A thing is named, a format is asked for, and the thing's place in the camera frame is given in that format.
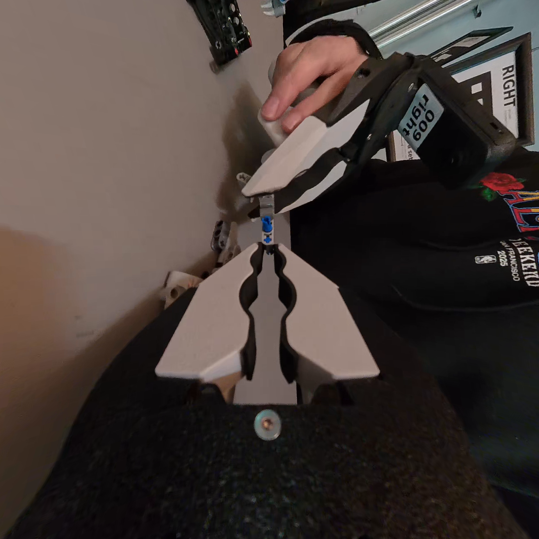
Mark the beige desk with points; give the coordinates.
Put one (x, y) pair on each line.
(105, 147)

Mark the small grey brick part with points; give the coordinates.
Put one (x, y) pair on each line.
(245, 177)

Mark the grey beam with blue pins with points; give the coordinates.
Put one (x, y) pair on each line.
(267, 229)

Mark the dark pants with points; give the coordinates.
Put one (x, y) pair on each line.
(522, 516)

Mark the grey brick connector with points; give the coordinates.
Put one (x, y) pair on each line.
(223, 236)

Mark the person's right forearm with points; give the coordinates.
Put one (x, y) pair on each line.
(332, 29)

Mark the person's right hand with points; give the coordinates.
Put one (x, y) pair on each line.
(311, 63)

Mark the black rose print sweatshirt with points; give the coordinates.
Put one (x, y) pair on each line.
(421, 261)

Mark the black brick model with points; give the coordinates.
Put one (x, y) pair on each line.
(223, 29)

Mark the white blue brick part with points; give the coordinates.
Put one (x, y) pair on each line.
(273, 6)

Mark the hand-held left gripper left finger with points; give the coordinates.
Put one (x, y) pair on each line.
(202, 328)

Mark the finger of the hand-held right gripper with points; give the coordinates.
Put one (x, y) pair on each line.
(313, 187)
(290, 156)

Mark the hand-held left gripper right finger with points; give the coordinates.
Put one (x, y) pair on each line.
(332, 332)

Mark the metal pipe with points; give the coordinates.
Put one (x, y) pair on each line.
(421, 19)

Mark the white brick connector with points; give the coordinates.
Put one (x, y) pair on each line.
(181, 288)

